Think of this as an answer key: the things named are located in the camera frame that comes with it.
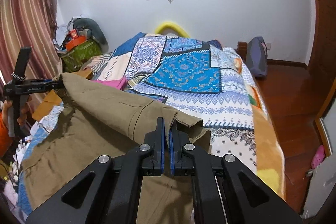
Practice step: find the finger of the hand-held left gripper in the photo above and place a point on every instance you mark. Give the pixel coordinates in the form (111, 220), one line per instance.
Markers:
(53, 83)

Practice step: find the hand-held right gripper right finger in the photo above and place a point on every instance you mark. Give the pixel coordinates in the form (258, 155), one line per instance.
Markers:
(172, 153)

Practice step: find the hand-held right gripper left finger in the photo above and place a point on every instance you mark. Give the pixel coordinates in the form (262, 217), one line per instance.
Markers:
(161, 142)

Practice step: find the khaki pants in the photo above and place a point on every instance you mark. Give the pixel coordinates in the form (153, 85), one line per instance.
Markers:
(105, 121)

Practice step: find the person's left forearm orange sleeve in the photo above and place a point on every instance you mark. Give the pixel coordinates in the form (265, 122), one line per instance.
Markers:
(4, 134)

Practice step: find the person's left hand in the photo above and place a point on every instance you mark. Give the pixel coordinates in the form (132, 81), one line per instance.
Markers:
(24, 111)

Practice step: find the brown wooden lap desk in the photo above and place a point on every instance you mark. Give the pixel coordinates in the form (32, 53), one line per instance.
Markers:
(48, 106)

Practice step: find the green patterned bag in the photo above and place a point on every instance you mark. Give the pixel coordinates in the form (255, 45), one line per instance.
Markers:
(82, 52)

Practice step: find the orange box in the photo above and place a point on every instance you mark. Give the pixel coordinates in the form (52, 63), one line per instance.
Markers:
(74, 43)

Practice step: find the striped bed sheet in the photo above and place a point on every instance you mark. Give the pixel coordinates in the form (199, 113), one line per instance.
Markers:
(101, 64)

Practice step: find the white crumpled papers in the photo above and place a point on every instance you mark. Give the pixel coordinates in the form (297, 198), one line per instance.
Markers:
(61, 31)

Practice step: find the pink cloth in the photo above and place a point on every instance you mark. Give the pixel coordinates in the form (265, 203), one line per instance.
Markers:
(113, 82)

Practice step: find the blue patchwork blanket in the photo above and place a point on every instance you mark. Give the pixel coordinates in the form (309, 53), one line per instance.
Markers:
(199, 87)

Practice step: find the grey neck pillow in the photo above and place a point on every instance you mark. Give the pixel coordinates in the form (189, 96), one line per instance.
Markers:
(95, 29)

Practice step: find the striped pink curtain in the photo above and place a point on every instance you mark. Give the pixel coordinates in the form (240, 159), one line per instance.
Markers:
(29, 16)

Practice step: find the yellow foam tube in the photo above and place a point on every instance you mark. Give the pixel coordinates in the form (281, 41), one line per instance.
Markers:
(173, 27)

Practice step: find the wooden bed footboard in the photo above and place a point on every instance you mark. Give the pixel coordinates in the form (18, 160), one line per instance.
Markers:
(241, 52)

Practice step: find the grey backpack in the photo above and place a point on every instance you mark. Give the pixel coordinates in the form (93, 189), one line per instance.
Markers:
(257, 58)

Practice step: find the pink slipper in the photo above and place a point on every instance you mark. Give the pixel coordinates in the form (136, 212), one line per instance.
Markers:
(318, 157)

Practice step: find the wall socket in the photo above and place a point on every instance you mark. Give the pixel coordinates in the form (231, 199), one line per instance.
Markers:
(268, 46)

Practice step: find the wooden door frame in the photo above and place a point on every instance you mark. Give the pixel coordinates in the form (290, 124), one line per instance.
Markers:
(324, 29)

